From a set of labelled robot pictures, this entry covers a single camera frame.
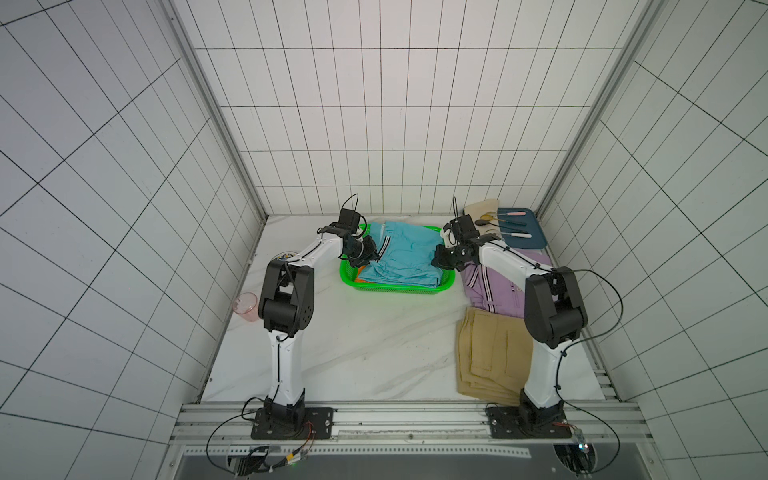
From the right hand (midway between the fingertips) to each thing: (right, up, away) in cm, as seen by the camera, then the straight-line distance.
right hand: (423, 260), depth 97 cm
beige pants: (+18, -26, -16) cm, 35 cm away
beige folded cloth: (+25, +19, +23) cm, 39 cm away
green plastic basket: (-25, -5, -1) cm, 25 cm away
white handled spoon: (+40, +9, +17) cm, 44 cm away
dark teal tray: (+45, +6, +13) cm, 47 cm away
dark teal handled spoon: (+27, +14, +20) cm, 36 cm away
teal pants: (-6, +1, 0) cm, 6 cm away
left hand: (-16, 0, +1) cm, 16 cm away
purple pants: (+22, -10, -2) cm, 24 cm away
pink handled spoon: (+32, +18, +22) cm, 42 cm away
